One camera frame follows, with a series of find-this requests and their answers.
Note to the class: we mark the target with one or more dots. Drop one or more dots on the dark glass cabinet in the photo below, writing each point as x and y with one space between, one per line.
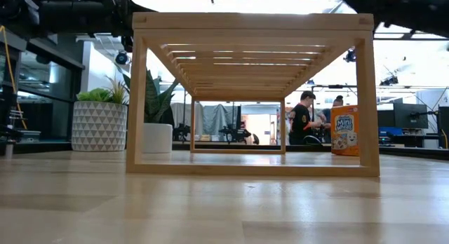
45 107

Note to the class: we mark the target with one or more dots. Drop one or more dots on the white pot with snake plant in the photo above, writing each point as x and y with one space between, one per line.
158 139

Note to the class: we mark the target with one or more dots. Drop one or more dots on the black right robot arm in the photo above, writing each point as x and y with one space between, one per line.
403 9

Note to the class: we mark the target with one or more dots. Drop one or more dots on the grey hanging cloth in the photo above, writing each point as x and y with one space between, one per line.
214 119

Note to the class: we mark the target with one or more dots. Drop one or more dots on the black ceiling spotlight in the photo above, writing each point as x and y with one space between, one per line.
390 81
350 55

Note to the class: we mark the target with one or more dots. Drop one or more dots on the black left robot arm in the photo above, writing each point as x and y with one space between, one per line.
70 12

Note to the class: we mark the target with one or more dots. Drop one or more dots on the wooden slatted shelf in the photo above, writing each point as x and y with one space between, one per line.
245 21

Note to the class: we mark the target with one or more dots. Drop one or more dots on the triangle-patterned planter with succulent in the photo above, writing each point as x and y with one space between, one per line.
98 128

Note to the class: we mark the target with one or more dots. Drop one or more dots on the large black monitor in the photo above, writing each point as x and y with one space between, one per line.
410 116

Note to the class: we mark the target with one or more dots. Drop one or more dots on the small black monitor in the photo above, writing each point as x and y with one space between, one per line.
385 118

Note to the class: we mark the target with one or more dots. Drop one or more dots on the black metal stand frame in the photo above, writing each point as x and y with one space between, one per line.
333 86

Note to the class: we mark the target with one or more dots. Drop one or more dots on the orange Mini Wheats cereal box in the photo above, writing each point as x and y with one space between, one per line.
343 146

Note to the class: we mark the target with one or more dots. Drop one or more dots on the black wheel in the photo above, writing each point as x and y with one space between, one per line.
308 139

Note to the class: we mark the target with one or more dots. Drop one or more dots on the tall black monitor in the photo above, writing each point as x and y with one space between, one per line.
443 125

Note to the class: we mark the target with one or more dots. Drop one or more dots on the small white container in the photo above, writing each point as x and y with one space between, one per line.
31 136

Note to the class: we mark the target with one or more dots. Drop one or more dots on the person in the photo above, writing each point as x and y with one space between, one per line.
338 102
300 123

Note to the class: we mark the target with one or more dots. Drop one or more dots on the blue bin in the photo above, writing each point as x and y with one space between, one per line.
389 131

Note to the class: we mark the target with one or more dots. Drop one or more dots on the black background robot arm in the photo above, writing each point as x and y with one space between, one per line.
234 133
181 131

